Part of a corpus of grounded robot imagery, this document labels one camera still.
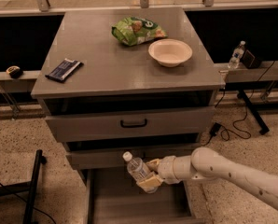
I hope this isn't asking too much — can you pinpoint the grey drawer cabinet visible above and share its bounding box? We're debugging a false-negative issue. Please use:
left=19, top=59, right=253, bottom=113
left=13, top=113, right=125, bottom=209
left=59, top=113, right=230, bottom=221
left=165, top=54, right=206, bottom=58
left=31, top=7, right=226, bottom=175

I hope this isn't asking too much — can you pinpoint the black table leg right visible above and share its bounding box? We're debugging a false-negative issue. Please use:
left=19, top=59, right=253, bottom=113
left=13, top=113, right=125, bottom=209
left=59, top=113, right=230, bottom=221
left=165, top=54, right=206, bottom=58
left=238, top=90, right=270, bottom=135

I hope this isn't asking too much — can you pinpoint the small water bottle on ledge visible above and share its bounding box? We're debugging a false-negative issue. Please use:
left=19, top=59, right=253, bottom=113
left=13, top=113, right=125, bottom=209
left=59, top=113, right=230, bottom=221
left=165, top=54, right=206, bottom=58
left=228, top=40, right=245, bottom=69

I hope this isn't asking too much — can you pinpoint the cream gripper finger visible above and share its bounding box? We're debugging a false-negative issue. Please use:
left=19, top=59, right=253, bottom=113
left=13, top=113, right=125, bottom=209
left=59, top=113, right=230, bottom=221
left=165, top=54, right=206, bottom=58
left=136, top=175, right=163, bottom=191
left=146, top=159, right=160, bottom=172

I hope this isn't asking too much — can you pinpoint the grey top drawer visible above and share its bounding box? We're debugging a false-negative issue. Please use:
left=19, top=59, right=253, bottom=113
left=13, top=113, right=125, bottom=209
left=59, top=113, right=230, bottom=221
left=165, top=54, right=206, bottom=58
left=46, top=106, right=215, bottom=142

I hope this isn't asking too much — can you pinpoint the white paper bowl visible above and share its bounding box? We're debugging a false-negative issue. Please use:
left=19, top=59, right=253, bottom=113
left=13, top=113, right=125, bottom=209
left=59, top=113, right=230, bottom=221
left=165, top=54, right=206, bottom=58
left=148, top=38, right=193, bottom=67

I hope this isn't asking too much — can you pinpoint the grey middle drawer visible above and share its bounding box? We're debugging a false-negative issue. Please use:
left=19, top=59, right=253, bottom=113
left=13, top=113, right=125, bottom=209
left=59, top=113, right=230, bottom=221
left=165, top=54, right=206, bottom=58
left=66, top=143, right=201, bottom=170

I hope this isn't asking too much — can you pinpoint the yellow black tape measure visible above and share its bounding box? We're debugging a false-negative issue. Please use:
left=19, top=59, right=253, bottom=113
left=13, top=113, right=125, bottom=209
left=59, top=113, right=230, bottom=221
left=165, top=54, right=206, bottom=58
left=7, top=65, right=23, bottom=78

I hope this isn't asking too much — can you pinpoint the grey open bottom drawer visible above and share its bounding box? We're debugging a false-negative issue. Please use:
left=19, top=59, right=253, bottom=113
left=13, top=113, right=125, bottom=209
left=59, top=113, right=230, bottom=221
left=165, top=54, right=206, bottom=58
left=85, top=166, right=205, bottom=224

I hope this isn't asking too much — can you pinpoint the green chip bag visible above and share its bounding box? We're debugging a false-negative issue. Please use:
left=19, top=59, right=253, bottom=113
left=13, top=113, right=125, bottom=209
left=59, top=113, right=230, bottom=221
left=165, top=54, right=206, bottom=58
left=111, top=17, right=168, bottom=47

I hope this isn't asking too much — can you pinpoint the clear plastic bottle blue label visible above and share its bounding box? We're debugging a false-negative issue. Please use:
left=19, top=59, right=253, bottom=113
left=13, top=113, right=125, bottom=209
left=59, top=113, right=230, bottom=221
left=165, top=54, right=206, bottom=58
left=122, top=151, right=158, bottom=193

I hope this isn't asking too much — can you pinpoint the black box on ledge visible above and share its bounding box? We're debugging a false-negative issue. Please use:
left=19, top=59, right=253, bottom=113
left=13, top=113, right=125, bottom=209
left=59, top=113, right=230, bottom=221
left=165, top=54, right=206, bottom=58
left=243, top=49, right=262, bottom=69

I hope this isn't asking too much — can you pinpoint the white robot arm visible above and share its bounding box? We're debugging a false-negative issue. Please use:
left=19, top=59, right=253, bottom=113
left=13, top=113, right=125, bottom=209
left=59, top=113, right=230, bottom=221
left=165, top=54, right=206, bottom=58
left=137, top=147, right=278, bottom=211

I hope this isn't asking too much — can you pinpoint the black metal stand left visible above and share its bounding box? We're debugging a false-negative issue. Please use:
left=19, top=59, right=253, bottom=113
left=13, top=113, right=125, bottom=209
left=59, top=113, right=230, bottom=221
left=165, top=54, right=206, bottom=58
left=0, top=149, right=47, bottom=224

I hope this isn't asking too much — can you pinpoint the dark blue snack packet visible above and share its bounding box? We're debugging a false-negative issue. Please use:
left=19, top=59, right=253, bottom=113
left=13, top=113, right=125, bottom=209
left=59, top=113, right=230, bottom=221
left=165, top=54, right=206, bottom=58
left=46, top=58, right=83, bottom=83

